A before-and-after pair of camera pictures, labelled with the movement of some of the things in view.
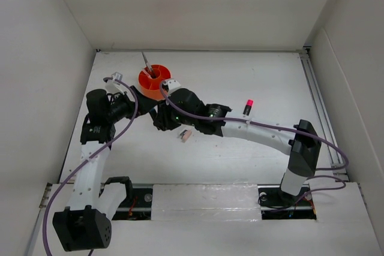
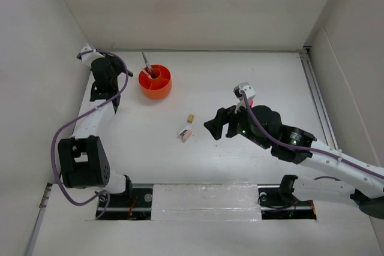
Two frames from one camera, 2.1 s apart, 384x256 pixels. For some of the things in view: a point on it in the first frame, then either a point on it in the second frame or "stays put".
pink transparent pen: [148, 75] stays put
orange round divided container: [149, 81] stays put
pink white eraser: [185, 135] stays put
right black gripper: [162, 119] -> [224, 116]
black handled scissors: [152, 74] stays put
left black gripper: [144, 104] -> [117, 64]
